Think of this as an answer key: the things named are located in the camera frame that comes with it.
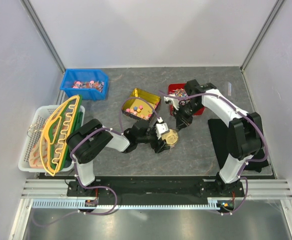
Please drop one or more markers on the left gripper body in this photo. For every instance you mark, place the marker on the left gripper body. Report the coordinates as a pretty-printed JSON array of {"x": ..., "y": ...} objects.
[{"x": 154, "y": 140}]

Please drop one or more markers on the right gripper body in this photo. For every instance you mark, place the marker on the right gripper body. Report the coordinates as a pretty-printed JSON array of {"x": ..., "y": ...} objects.
[{"x": 185, "y": 114}]

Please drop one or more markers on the round wooden jar lid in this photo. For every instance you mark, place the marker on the round wooden jar lid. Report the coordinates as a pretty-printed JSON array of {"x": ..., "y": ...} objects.
[{"x": 171, "y": 138}]

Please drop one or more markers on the gold tin of star candies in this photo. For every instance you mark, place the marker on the gold tin of star candies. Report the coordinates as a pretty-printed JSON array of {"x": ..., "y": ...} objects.
[{"x": 141, "y": 104}]

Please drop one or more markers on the blue plastic bin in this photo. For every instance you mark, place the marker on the blue plastic bin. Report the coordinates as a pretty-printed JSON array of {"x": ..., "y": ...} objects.
[{"x": 91, "y": 84}]

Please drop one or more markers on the clear glass jar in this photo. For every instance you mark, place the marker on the clear glass jar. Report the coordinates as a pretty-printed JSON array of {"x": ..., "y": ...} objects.
[{"x": 169, "y": 147}]

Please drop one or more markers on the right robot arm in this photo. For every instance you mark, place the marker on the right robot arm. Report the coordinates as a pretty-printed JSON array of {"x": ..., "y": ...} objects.
[{"x": 236, "y": 132}]

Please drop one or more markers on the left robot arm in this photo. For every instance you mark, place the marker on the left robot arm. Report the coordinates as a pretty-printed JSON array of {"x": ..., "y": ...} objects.
[{"x": 89, "y": 140}]

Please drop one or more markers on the red tray of lollipops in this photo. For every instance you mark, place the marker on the red tray of lollipops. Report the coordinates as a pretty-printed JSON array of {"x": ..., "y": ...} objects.
[{"x": 177, "y": 89}]

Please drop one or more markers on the black cloth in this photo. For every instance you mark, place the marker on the black cloth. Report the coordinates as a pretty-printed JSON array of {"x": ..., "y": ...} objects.
[{"x": 218, "y": 131}]

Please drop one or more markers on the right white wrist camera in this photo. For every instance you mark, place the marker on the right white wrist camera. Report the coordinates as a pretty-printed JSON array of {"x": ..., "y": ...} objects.
[{"x": 172, "y": 100}]

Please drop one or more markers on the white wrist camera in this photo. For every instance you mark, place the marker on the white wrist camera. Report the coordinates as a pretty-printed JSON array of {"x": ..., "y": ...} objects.
[
  {"x": 161, "y": 127},
  {"x": 172, "y": 100}
]

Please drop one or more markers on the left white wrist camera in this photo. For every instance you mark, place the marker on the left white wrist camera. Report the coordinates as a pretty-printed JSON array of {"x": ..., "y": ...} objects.
[{"x": 161, "y": 127}]

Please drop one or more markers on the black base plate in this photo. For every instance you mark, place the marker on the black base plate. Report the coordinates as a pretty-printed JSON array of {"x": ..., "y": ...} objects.
[{"x": 155, "y": 190}]

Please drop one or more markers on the yellow green wire hanger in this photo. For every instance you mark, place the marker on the yellow green wire hanger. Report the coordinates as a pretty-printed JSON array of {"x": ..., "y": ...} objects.
[{"x": 53, "y": 148}]

